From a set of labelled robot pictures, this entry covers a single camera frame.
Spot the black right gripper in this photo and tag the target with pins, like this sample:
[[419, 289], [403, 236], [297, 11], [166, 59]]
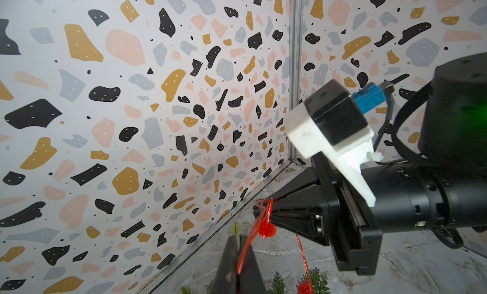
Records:
[[347, 223]]

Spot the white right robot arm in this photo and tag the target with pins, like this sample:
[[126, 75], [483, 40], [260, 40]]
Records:
[[438, 184]]

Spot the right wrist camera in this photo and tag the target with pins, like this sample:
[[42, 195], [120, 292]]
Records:
[[332, 121]]

